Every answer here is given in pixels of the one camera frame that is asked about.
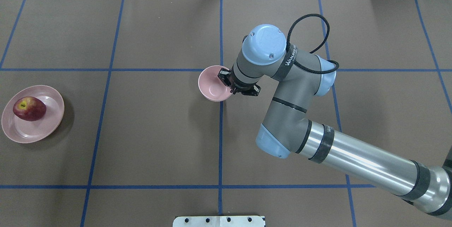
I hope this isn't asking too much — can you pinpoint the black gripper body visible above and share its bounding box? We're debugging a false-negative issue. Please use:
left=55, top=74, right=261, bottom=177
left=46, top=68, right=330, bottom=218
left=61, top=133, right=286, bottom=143
left=218, top=69, right=261, bottom=96

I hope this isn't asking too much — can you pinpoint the pink bowl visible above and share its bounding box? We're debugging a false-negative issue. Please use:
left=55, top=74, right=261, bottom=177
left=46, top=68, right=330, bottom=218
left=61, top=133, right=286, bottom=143
left=197, top=66, right=232, bottom=102

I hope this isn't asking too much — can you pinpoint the red apple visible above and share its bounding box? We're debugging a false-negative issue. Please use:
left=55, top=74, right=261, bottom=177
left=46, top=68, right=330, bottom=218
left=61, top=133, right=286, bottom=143
left=13, top=96, right=47, bottom=121

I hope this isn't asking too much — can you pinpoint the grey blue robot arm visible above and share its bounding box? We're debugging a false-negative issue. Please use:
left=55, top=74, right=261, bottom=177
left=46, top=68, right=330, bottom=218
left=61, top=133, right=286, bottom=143
left=218, top=24, right=451, bottom=220

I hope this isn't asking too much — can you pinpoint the pink plate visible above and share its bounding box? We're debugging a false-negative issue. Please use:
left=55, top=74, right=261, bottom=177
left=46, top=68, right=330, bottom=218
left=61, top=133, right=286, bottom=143
left=1, top=85, right=65, bottom=143

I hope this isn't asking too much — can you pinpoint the black braided cable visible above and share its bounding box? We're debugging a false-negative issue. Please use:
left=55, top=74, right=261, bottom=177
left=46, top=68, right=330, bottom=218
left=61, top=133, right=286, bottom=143
left=287, top=14, right=340, bottom=75

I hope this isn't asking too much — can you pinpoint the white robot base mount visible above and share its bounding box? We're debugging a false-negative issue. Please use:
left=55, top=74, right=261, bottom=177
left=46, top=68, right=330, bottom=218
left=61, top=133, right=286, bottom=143
left=172, top=215, right=266, bottom=227

